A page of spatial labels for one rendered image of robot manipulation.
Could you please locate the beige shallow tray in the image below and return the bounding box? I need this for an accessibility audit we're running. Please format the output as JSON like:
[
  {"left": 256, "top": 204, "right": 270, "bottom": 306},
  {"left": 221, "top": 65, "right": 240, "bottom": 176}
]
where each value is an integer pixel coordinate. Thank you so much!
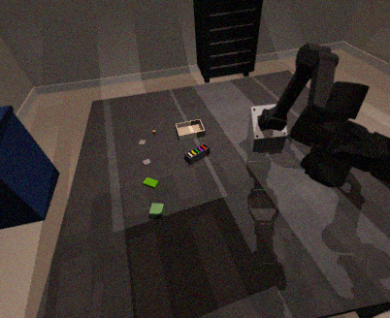
[{"left": 176, "top": 119, "right": 206, "bottom": 141}]

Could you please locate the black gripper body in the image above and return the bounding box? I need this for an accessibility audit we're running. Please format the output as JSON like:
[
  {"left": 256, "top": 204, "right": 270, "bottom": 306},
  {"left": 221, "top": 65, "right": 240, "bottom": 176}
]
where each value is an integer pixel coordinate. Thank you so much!
[{"left": 290, "top": 104, "right": 390, "bottom": 184}]

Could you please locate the small green cube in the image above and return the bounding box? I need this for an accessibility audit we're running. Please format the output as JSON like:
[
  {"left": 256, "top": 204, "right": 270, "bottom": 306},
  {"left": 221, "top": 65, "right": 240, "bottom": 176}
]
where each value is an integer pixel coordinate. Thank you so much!
[{"left": 149, "top": 203, "right": 166, "bottom": 220}]

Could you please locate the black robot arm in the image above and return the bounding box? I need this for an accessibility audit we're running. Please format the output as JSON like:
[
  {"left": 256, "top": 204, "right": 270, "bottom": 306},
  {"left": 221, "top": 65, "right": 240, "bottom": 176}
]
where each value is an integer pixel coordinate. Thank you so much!
[{"left": 257, "top": 44, "right": 369, "bottom": 187}]

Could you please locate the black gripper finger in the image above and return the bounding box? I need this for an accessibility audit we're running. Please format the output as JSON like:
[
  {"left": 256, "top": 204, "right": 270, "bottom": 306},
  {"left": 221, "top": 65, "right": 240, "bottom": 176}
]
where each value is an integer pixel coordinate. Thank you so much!
[
  {"left": 350, "top": 131, "right": 390, "bottom": 172},
  {"left": 326, "top": 120, "right": 385, "bottom": 161}
]

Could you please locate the flat green block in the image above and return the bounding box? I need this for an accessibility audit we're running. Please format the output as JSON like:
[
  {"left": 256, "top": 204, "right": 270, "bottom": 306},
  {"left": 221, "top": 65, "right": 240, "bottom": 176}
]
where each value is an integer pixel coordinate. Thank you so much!
[{"left": 143, "top": 177, "right": 159, "bottom": 189}]

